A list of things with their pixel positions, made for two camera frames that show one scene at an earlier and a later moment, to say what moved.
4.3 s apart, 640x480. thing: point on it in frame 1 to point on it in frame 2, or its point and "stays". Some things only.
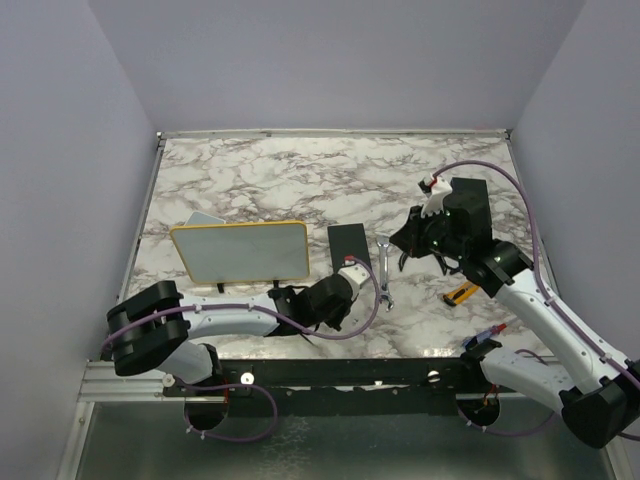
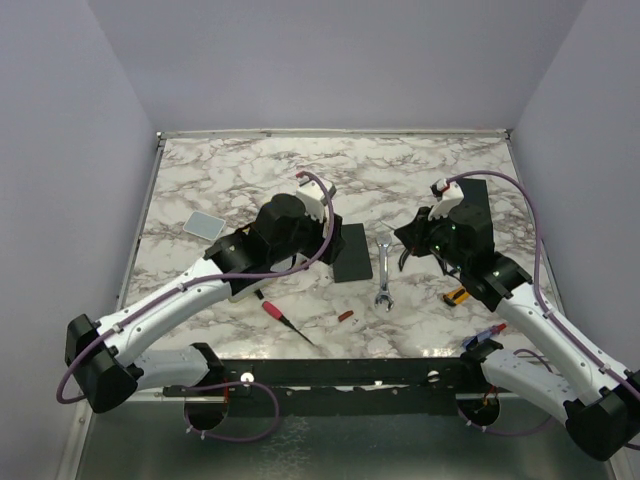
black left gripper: [336, 322] to [336, 243]
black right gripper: [409, 237] stays
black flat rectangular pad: [348, 240] stays
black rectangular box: [470, 194] stays
